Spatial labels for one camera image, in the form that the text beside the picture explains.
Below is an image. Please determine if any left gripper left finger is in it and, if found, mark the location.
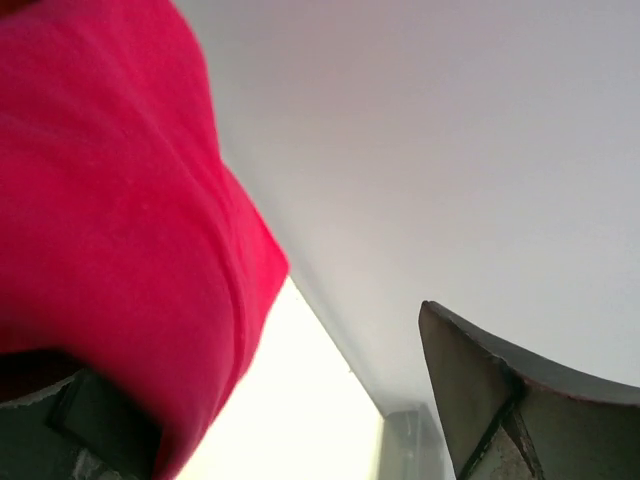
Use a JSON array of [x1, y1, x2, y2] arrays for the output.
[[1, 350, 161, 479]]

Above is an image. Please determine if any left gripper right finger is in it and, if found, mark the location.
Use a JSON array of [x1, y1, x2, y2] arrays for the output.
[[419, 301, 639, 479]]

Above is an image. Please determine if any crimson pink t shirt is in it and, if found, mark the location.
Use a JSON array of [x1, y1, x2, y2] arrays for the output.
[[1, 1, 288, 479]]

